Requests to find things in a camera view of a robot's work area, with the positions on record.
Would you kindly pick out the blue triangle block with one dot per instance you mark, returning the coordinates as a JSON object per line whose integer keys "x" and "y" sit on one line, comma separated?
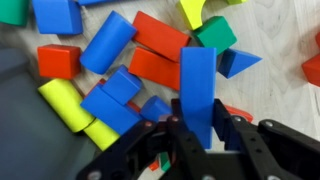
{"x": 235, "y": 63}

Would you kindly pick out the long red wooden block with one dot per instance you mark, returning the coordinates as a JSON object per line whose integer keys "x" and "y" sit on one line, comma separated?
{"x": 160, "y": 35}
{"x": 153, "y": 68}

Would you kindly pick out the long blue rectangular block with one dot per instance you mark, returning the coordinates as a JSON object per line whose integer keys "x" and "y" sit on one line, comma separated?
{"x": 198, "y": 83}

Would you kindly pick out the red cube block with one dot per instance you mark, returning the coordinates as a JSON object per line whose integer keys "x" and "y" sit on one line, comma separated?
{"x": 58, "y": 61}

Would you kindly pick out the yellow arch block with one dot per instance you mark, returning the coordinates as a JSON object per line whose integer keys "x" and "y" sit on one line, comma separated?
{"x": 191, "y": 16}

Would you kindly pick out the blue cube block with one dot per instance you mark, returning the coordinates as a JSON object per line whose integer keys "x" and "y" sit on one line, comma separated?
{"x": 121, "y": 85}
{"x": 56, "y": 16}

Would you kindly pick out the small blue wooden block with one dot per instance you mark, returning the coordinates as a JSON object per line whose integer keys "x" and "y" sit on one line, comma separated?
{"x": 155, "y": 108}

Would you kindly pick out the yellow cylinder block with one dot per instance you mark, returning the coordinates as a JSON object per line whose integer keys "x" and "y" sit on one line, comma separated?
{"x": 65, "y": 103}
{"x": 101, "y": 135}

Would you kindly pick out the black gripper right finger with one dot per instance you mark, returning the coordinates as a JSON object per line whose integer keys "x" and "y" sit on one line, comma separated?
{"x": 283, "y": 153}

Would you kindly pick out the blue cylinder block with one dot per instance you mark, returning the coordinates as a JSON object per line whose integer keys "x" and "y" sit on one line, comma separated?
{"x": 106, "y": 43}

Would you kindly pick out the yellow green wooden block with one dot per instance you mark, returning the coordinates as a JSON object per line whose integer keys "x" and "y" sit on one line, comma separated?
{"x": 237, "y": 1}

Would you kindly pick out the red rectangular wooden block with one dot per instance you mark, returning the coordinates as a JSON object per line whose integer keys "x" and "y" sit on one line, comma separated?
{"x": 313, "y": 70}

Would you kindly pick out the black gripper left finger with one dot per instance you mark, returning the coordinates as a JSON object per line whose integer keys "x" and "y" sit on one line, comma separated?
{"x": 133, "y": 156}

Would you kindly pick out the orange wooden block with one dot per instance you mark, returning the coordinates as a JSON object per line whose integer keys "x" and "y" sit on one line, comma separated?
{"x": 241, "y": 113}

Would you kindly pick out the blue rectangular wooden block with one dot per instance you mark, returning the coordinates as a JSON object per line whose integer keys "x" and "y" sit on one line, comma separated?
{"x": 106, "y": 111}

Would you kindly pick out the green cube block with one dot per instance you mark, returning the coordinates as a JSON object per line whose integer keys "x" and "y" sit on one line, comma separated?
{"x": 215, "y": 35}

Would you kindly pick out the gray plastic bin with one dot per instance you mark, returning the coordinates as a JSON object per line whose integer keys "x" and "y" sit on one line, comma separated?
{"x": 26, "y": 133}

